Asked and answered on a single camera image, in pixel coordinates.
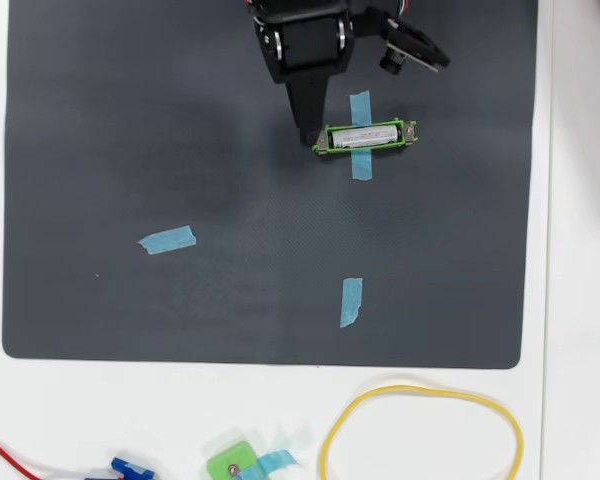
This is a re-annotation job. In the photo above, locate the yellow rubber band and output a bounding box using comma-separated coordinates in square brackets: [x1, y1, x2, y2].
[319, 383, 525, 480]

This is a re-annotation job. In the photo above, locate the long blue masking tape strip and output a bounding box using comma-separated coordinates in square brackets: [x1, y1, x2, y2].
[348, 90, 374, 181]

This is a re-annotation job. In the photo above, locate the dark grey rubber mat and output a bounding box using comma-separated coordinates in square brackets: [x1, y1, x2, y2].
[1, 0, 539, 370]

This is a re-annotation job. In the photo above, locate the blue masking tape piece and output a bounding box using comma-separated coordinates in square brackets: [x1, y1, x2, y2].
[137, 225, 198, 256]
[339, 277, 364, 329]
[252, 449, 299, 476]

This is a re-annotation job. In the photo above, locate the small green plastic block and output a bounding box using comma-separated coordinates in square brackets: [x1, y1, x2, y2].
[205, 439, 261, 480]

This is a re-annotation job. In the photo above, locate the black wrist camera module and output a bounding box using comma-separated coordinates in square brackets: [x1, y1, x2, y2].
[378, 19, 452, 77]

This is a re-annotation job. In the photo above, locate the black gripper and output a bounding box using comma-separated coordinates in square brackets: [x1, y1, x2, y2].
[252, 0, 356, 146]

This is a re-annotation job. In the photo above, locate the red wire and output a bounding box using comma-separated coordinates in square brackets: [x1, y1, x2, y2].
[0, 428, 46, 480]

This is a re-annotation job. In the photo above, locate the blue clip connector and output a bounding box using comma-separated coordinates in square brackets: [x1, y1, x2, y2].
[84, 457, 156, 480]

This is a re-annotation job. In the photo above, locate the green battery holder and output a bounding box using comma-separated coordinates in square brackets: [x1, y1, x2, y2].
[312, 118, 421, 157]

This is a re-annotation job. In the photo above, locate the white AA battery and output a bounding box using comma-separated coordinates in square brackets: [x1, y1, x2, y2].
[332, 124, 400, 150]

